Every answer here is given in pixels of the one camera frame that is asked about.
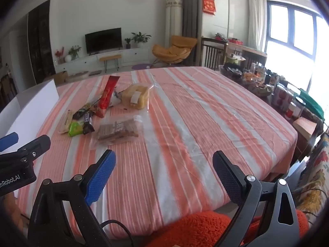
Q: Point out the black flat television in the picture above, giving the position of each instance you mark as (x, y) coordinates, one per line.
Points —
(102, 41)

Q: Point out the cardboard box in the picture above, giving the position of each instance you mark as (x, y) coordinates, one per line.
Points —
(60, 77)

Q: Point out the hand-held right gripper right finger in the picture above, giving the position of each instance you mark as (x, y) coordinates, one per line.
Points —
(228, 180)

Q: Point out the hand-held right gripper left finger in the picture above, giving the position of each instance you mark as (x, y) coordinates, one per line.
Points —
(101, 177)

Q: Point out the white round vase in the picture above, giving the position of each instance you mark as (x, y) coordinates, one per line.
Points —
(68, 58)

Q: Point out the large leafy potted plant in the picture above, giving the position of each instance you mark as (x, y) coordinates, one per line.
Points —
(140, 38)

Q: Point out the flowering green potted plant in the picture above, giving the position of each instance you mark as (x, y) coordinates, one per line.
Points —
(74, 50)

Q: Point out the bread loaf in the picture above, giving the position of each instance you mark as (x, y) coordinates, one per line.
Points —
(136, 96)

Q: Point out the red and white jar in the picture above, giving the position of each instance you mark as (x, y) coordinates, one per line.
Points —
(292, 111)

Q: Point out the black chocolate bar packet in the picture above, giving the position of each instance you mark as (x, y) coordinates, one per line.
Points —
(88, 122)

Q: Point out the basket of assorted food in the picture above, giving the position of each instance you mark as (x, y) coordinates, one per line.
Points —
(257, 82)

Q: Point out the grey curtain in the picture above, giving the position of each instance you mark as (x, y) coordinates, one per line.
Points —
(190, 10)

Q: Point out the orange lounge chair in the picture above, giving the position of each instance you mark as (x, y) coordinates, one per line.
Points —
(174, 49)

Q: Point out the wooden box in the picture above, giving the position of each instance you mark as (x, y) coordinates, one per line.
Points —
(304, 127)

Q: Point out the red drink can pack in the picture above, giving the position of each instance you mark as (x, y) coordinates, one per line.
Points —
(281, 97)

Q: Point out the orange fuzzy clothing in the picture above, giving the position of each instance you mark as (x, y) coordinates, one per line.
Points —
(195, 229)

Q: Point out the long translucent snack packet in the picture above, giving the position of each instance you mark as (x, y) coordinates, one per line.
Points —
(65, 121)

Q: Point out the small potted plant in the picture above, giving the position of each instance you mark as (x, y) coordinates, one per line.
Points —
(127, 42)

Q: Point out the floral cushion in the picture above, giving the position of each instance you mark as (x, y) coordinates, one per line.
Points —
(317, 175)

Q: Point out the white television cabinet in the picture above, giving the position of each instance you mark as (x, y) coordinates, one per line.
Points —
(133, 55)

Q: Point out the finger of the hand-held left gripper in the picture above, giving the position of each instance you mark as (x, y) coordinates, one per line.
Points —
(36, 145)
(9, 140)

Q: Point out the white sheer curtain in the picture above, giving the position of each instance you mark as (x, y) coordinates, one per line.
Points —
(255, 18)

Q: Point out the green snack packet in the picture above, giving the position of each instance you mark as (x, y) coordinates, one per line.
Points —
(75, 129)

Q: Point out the black tray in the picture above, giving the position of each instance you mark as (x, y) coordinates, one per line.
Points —
(232, 70)

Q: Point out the red flower arrangement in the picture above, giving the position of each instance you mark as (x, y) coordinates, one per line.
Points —
(59, 54)

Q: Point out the standing air conditioner with cover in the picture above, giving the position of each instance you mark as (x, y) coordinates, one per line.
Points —
(173, 20)

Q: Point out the red wall hanging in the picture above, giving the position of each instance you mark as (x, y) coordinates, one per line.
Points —
(209, 4)

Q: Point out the green printed sausage stick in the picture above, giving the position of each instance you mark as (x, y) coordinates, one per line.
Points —
(82, 112)

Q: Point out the purple round mat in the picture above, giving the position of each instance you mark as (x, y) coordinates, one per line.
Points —
(141, 66)

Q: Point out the brown wafers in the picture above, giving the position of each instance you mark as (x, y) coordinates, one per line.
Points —
(118, 131)

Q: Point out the dark framed window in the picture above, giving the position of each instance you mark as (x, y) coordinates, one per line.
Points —
(295, 30)

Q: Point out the green cloth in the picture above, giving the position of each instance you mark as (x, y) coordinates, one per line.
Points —
(312, 104)

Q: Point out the dark glass cabinet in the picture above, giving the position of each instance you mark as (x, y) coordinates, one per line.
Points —
(41, 41)

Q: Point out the white triangular snack packet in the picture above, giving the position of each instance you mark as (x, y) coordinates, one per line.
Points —
(116, 99)

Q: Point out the wooden bench with hairpin legs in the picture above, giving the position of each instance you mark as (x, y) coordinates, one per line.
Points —
(110, 57)

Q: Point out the orange striped blanket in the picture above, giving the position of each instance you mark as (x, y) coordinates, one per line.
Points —
(180, 123)

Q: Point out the red long snack packet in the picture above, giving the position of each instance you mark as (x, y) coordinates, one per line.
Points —
(106, 95)

